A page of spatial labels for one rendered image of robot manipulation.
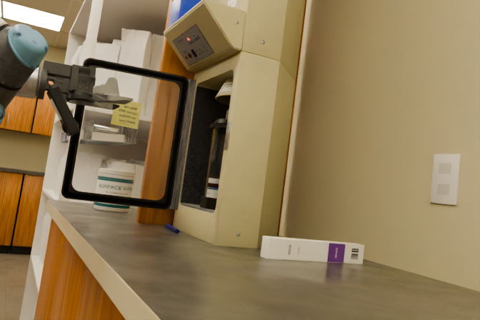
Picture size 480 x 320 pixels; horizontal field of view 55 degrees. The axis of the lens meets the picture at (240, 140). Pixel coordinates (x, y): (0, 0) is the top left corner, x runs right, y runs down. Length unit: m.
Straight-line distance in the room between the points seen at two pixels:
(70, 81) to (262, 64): 0.46
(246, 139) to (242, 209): 0.17
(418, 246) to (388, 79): 0.46
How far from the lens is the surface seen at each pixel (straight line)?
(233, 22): 1.15
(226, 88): 1.24
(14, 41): 0.96
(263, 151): 1.14
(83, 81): 1.14
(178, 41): 1.36
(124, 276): 0.66
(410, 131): 1.25
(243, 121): 1.12
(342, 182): 1.41
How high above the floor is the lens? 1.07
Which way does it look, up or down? 6 degrees up
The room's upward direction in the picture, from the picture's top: 7 degrees clockwise
